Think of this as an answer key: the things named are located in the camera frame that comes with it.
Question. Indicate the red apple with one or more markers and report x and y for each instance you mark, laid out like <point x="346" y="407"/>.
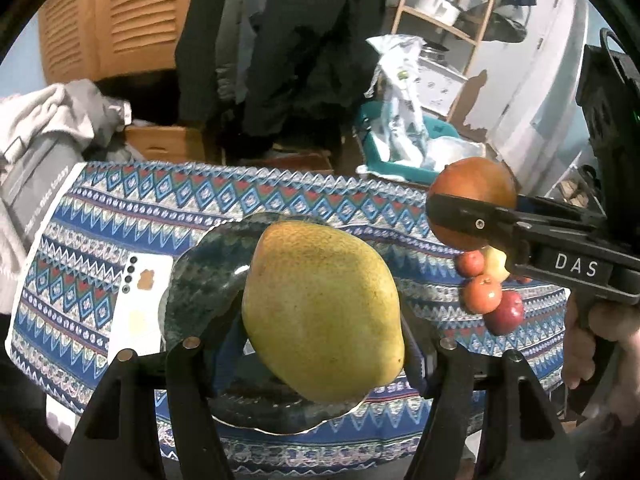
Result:
<point x="506" y="314"/>

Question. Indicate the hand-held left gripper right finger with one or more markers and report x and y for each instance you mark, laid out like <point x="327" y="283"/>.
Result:
<point x="417" y="360"/>

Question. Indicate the dark cloth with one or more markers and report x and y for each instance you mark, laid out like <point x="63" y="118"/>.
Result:
<point x="507" y="20"/>

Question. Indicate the blue patterned tablecloth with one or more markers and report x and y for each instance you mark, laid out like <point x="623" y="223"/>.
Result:
<point x="150" y="200"/>

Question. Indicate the white paper card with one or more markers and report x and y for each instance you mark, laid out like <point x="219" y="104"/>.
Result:
<point x="137" y="310"/>

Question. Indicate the large orange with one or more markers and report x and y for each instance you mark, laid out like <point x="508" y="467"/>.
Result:
<point x="475" y="180"/>

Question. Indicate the wooden shelf rack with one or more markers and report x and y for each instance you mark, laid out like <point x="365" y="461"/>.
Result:
<point x="480" y="20"/>

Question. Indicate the louvered wooden door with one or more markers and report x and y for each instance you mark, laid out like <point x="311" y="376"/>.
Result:
<point x="125" y="15"/>

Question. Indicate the white patterned box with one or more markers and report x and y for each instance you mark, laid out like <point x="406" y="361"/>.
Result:
<point x="440" y="85"/>

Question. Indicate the metal pot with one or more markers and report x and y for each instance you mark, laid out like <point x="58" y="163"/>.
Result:
<point x="440" y="7"/>

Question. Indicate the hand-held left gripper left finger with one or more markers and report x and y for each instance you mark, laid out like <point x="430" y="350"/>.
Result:
<point x="200" y="375"/>

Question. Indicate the grey clothes pile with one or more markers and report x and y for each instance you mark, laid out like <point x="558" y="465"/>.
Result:
<point x="45" y="135"/>

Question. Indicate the clear plastic bag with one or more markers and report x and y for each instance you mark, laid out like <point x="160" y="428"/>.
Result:
<point x="455" y="152"/>

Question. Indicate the yellow apple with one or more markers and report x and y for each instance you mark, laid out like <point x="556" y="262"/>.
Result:
<point x="497" y="262"/>

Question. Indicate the teal plastic bin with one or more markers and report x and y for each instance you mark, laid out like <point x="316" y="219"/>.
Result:
<point x="380" y="160"/>

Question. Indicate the white printed plastic bag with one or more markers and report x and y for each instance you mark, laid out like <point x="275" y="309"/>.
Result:
<point x="400" y="90"/>

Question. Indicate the dark green glass bowl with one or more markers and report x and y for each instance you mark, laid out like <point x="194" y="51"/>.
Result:
<point x="205" y="280"/>

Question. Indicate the person's right hand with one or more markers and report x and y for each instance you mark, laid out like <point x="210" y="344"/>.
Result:
<point x="580" y="355"/>

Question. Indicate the yellow-green mango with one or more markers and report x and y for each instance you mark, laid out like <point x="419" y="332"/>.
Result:
<point x="320" y="310"/>

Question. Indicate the small reddish orange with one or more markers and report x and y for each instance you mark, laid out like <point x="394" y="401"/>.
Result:
<point x="469" y="263"/>

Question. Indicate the cardboard box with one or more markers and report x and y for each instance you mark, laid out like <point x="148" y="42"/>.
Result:
<point x="165" y="142"/>

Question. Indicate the dark hanging coats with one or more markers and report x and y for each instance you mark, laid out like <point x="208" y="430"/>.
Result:
<point x="300" y="50"/>

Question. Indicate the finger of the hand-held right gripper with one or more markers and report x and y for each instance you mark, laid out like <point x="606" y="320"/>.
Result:
<point x="475" y="222"/>
<point x="560" y="207"/>

